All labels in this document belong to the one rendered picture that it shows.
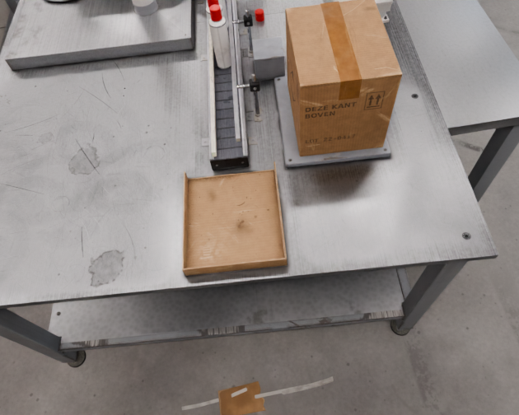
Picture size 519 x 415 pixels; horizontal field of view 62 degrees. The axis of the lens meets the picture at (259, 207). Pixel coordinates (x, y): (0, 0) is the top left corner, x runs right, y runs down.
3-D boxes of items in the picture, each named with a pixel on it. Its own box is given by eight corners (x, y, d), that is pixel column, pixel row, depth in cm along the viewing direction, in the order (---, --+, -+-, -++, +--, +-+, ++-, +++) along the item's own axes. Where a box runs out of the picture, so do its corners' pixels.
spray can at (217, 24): (217, 59, 143) (205, 2, 125) (232, 58, 143) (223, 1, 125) (217, 70, 140) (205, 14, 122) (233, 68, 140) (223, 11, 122)
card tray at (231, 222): (186, 179, 124) (184, 171, 121) (275, 170, 124) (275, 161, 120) (185, 276, 109) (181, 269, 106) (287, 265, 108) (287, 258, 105)
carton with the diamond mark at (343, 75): (287, 83, 139) (285, 7, 115) (361, 75, 138) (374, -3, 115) (299, 157, 123) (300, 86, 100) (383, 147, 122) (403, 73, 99)
